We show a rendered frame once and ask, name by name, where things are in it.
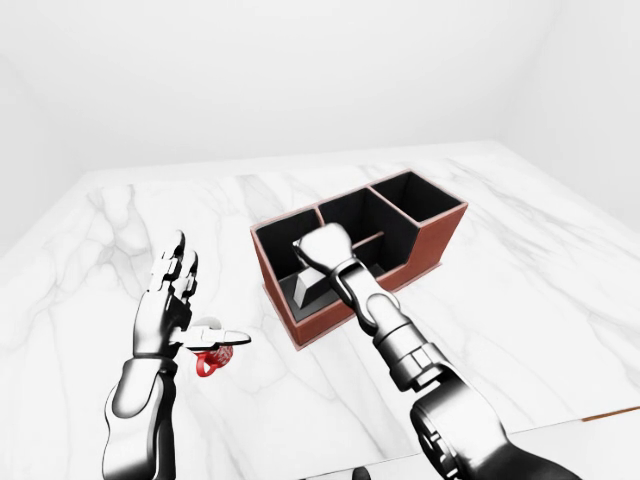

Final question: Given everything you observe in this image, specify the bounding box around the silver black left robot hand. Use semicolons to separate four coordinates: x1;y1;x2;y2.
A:
132;229;253;360

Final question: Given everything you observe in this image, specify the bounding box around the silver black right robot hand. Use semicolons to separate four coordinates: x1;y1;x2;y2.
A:
291;222;359;308

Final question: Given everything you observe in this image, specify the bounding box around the red-brown desk caddy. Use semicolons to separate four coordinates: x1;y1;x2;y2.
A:
249;170;470;352

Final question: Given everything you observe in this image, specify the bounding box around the red and white patterned mug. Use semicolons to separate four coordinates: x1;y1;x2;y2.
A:
191;315;236;380

